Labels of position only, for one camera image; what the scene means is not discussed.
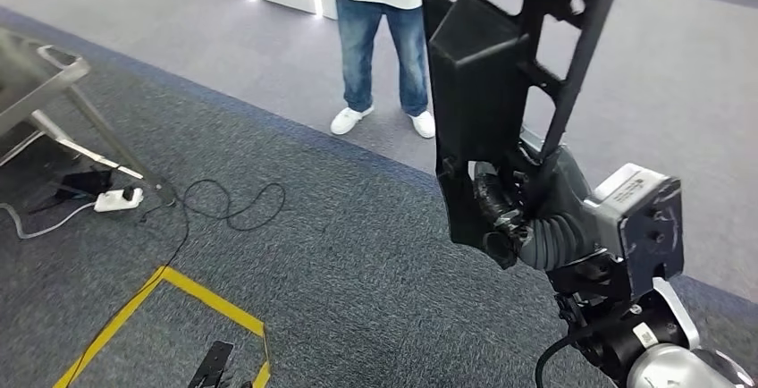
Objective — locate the wrist camera with black bracket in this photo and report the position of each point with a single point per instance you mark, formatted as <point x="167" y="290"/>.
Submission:
<point x="645" y="237"/>

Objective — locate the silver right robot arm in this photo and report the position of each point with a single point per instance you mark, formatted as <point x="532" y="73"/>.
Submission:
<point x="616" y="338"/>

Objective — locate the black power adapter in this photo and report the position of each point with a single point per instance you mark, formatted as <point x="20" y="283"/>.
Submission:
<point x="89" y="183"/>

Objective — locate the stainless steel workbench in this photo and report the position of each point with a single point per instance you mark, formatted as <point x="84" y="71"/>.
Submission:
<point x="59" y="80"/>

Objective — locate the yellow floor tape square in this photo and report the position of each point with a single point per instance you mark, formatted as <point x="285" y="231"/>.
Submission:
<point x="207" y="299"/>

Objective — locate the white power strip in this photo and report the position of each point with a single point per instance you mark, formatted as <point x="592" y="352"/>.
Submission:
<point x="112" y="200"/>

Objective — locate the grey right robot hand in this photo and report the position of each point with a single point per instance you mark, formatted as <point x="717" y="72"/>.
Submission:
<point x="562" y="190"/>

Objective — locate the black bracket at robot's left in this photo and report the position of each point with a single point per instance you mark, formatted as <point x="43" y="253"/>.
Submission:
<point x="213" y="361"/>

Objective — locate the person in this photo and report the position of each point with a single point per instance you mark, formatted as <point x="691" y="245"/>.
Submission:
<point x="361" y="48"/>

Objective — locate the long black plastic part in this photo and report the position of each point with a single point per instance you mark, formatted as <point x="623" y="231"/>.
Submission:
<point x="474" y="77"/>

